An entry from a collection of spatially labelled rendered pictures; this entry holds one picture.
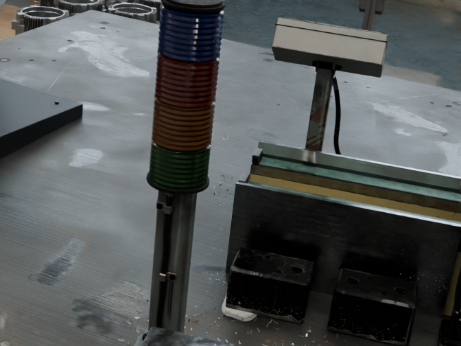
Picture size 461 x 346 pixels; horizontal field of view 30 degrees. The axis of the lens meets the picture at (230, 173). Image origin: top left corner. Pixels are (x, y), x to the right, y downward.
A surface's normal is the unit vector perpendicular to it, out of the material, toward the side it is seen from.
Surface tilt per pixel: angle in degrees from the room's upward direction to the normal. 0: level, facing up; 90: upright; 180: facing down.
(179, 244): 90
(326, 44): 58
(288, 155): 45
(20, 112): 4
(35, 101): 4
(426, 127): 0
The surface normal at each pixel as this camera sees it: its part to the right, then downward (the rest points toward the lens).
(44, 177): 0.10, -0.91
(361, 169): -0.09, -0.36
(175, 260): -0.22, 0.39
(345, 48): -0.14, -0.16
